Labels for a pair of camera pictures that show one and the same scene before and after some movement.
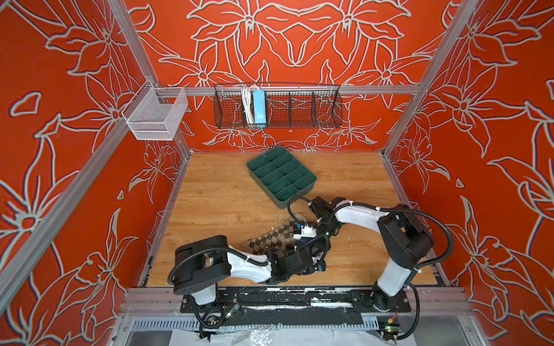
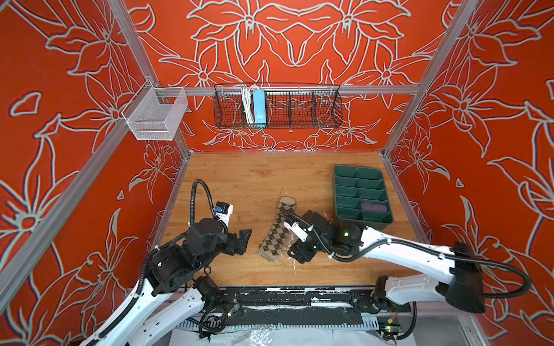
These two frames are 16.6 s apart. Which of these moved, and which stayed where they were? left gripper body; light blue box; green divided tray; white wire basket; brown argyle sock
Moved: left gripper body; brown argyle sock; green divided tray
Stayed: light blue box; white wire basket
